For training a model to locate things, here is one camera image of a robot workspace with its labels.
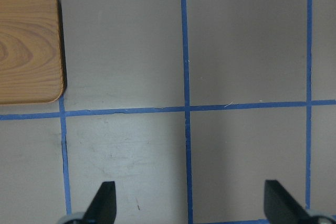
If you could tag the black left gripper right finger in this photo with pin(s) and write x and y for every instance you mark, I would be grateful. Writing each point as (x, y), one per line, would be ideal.
(280, 207)

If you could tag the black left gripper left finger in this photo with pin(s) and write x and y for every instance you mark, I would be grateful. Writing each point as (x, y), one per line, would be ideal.
(103, 208)

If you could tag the wooden tray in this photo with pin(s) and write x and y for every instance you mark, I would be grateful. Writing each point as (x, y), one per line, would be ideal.
(32, 62)

